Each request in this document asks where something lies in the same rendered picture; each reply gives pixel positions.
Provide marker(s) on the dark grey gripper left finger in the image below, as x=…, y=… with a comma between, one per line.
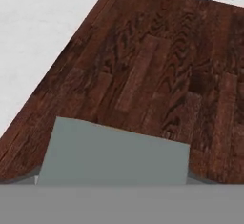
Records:
x=31, y=177

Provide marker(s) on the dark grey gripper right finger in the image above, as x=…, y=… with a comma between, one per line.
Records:
x=194, y=179

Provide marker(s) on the grey block sponge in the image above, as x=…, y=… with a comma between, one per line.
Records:
x=114, y=154

